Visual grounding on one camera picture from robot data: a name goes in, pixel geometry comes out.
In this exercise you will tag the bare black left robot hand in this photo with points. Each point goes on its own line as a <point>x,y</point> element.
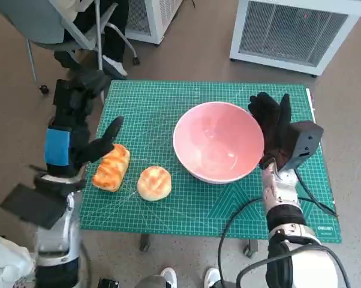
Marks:
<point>78,144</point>

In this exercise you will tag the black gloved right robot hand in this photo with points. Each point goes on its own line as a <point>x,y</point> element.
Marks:
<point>272,126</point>

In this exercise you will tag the striped toy bread loaf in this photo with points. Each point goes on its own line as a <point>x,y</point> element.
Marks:
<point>111,171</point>

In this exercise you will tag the pink bowl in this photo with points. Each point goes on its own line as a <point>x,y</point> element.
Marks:
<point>216,141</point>

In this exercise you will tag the round toy bread bun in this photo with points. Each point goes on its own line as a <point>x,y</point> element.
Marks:
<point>154,183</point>

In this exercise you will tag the large white mesh cabinet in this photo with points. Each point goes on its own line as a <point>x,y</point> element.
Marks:
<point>288,30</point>

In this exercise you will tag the green cutting mat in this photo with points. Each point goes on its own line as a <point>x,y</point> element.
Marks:
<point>168,99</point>

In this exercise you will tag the black table leg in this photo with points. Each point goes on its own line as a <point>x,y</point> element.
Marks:
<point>251,248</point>
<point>145,242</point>

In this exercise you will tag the grey office chair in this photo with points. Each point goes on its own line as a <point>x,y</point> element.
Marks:
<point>24,21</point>

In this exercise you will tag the small black box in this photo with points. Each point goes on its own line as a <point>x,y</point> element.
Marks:
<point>108,283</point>

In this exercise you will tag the small white mesh cabinet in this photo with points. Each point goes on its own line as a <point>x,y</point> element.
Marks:
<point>156,18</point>

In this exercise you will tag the white shoe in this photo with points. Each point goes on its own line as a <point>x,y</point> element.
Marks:
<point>169,277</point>
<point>213,277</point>

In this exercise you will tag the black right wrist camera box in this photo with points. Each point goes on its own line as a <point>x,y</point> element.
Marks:
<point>306,144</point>

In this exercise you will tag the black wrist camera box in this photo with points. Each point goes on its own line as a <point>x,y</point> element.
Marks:
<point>306,144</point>
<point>33,207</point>

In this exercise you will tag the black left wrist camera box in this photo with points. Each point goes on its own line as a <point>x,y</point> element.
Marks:
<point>33,207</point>

